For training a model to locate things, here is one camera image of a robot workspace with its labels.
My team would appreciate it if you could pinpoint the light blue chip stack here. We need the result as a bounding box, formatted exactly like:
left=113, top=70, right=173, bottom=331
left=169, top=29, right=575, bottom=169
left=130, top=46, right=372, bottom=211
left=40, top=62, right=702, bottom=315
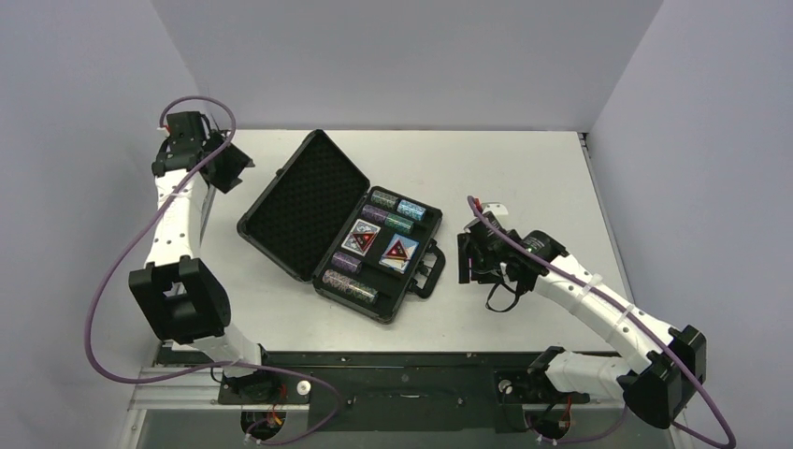
left=396, top=199, right=426, bottom=222

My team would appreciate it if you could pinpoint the blue ace card box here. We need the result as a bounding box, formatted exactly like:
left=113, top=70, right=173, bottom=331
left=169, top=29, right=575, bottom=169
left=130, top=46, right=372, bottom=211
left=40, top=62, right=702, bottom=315
left=379, top=234, right=419, bottom=274

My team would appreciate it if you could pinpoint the black poker set case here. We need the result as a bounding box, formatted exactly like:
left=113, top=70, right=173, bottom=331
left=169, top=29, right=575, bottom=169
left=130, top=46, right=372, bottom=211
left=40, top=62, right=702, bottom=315
left=237, top=130, right=445, bottom=324

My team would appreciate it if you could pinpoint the yellow-blue chip stack bottom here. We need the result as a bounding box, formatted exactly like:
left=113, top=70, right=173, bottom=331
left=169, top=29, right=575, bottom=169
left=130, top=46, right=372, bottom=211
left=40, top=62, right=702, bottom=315
left=347, top=280, right=379, bottom=304

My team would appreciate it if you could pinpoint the blue patterned card deck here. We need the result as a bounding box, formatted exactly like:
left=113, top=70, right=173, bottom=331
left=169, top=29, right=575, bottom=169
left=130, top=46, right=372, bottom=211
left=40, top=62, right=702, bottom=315
left=340, top=218, right=382, bottom=257

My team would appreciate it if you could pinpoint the purple 500 chip stack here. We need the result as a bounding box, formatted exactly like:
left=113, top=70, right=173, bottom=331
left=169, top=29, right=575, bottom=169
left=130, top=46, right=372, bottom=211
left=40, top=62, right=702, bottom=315
left=331, top=252, right=362, bottom=274

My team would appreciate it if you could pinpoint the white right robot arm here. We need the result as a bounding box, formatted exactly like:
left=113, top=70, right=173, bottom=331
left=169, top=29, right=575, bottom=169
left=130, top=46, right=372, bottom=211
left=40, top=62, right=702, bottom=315
left=457, top=208, right=707, bottom=429

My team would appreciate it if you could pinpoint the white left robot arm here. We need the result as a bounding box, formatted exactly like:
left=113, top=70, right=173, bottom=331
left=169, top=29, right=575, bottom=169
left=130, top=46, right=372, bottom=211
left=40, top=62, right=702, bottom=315
left=128, top=111, right=281, bottom=402

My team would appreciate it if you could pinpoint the green chip stack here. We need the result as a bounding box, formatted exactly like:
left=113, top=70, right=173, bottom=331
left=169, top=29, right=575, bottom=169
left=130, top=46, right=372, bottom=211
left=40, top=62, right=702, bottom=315
left=383, top=213, right=414, bottom=235

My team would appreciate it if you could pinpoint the purple chip stack in case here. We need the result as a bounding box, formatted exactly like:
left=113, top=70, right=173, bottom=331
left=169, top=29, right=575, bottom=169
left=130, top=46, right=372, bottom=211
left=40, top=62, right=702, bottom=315
left=361, top=204, right=389, bottom=224

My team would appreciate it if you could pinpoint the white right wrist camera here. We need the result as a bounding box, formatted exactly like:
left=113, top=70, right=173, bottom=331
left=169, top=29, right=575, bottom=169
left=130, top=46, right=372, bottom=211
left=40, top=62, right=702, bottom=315
left=482, top=202, right=509, bottom=217

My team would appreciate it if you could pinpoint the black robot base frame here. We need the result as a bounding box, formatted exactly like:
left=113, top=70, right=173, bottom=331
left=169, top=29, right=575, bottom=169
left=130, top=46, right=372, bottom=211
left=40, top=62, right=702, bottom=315
left=154, top=346, right=627, bottom=435

